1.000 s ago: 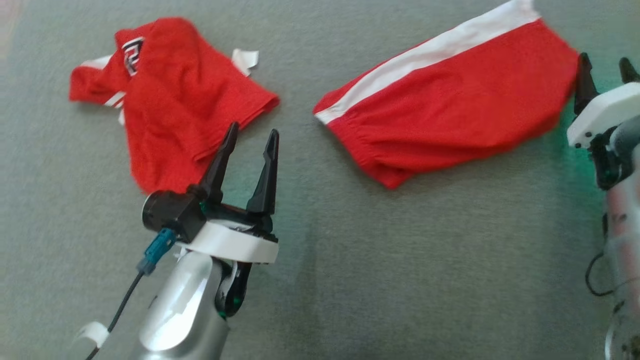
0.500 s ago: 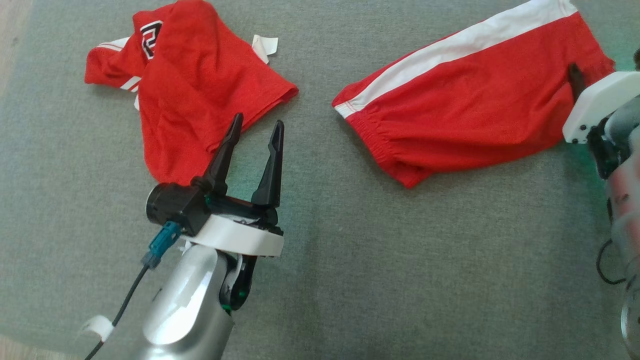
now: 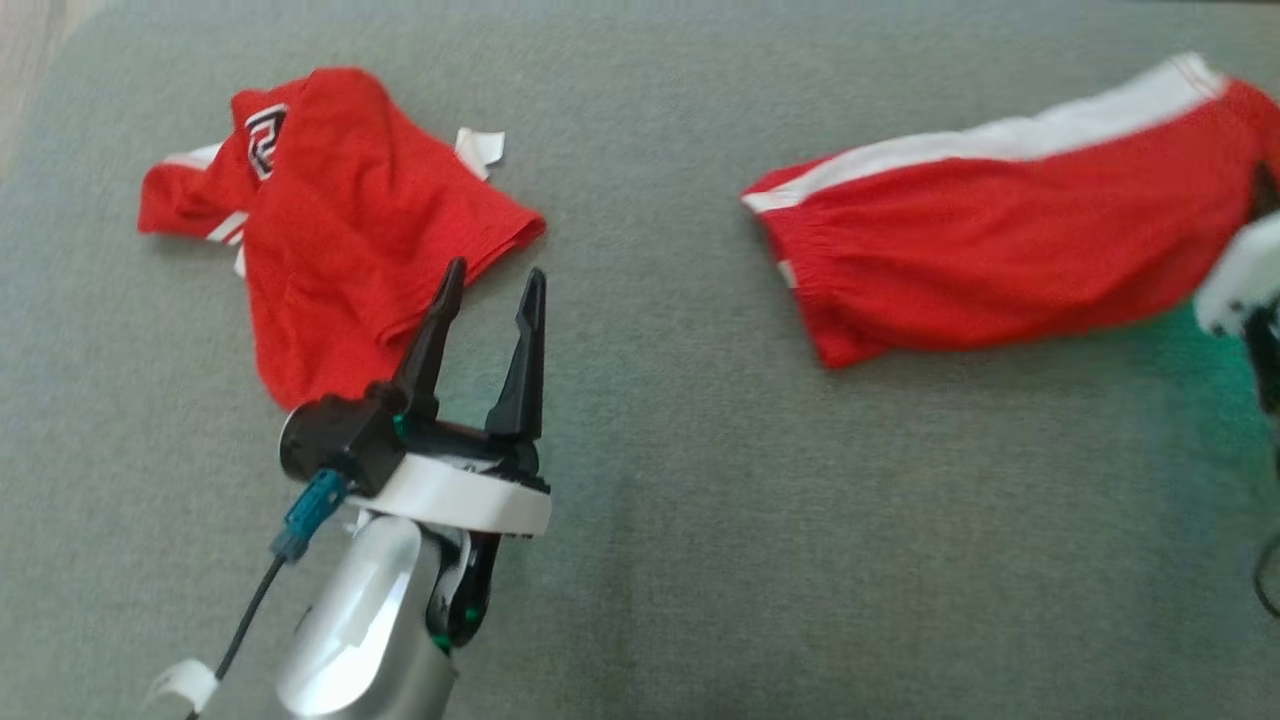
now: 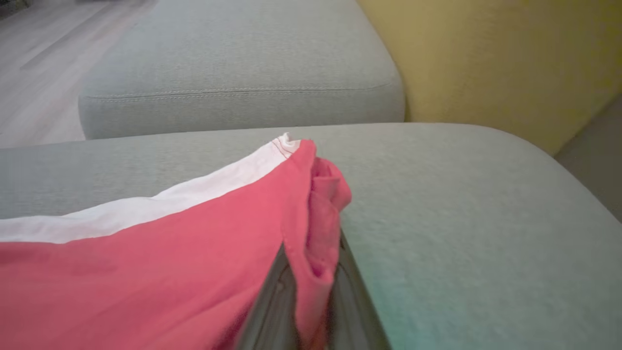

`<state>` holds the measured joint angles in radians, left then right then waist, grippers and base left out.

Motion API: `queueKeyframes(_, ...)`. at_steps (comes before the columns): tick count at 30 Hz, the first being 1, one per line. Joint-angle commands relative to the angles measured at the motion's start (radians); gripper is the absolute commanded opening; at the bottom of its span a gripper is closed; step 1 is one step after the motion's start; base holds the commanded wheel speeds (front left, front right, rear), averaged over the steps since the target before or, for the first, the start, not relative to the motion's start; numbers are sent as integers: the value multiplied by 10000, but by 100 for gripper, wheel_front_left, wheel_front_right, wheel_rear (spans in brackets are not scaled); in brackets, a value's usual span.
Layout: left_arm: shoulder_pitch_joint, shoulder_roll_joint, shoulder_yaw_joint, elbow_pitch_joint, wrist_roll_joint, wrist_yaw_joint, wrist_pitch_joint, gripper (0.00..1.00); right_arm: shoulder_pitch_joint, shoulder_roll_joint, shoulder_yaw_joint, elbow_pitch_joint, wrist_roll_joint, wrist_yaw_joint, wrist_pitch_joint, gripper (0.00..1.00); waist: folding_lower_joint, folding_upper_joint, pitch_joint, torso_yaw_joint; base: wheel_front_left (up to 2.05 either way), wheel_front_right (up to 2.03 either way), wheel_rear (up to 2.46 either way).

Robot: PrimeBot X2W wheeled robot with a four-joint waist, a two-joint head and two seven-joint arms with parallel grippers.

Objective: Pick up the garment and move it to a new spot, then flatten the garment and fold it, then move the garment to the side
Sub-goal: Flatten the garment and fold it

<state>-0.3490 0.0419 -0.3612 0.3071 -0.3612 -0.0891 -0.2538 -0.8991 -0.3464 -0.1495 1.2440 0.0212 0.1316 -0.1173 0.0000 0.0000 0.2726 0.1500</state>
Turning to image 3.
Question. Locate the red basketball jersey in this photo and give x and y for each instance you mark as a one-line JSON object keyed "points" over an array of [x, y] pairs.
{"points": [[340, 230]]}

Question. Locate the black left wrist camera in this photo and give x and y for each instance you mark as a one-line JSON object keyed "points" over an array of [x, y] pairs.
{"points": [[330, 440]]}

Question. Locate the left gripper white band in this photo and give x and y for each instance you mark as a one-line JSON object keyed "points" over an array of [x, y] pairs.
{"points": [[460, 495]]}

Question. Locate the red shorts white stripe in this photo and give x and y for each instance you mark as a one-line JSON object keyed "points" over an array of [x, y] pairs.
{"points": [[1000, 240]]}

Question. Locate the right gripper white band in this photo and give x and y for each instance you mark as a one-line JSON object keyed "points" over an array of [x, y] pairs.
{"points": [[1250, 275]]}

